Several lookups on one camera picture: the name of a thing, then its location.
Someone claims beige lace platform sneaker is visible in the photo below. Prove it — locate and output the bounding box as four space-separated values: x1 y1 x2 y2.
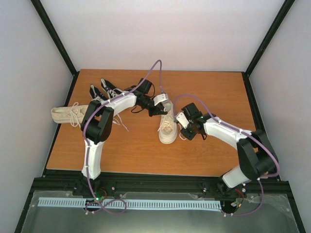
157 101 178 144

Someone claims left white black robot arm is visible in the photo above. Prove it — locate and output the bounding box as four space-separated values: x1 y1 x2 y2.
81 79 169 196

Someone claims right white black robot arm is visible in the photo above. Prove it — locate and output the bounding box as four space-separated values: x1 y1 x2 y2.
175 103 280 196

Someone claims black white sneaker right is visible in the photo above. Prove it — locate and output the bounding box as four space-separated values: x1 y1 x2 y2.
101 78 123 99

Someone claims black white sneaker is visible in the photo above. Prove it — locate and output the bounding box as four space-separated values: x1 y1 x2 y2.
101 78 123 99
89 84 129 131

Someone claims black white sneaker left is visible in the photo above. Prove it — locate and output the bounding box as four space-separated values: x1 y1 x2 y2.
89 84 129 131

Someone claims beige canvas sneaker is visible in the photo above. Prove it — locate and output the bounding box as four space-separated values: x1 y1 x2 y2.
51 102 88 127

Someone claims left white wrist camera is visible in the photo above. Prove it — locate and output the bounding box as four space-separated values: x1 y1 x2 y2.
153 93 169 106

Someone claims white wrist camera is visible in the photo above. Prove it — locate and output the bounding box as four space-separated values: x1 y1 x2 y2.
175 112 189 129
153 93 169 106

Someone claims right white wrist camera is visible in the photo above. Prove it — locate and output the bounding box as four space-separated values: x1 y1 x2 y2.
175 112 189 129

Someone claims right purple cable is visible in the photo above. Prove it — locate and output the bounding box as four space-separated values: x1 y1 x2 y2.
173 94 280 216

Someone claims purple cable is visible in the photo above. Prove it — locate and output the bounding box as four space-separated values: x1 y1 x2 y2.
83 59 166 216
173 94 280 216

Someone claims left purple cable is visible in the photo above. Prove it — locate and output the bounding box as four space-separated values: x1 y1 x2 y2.
83 59 166 216

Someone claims light blue cable duct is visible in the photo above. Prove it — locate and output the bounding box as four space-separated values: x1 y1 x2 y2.
37 197 221 211

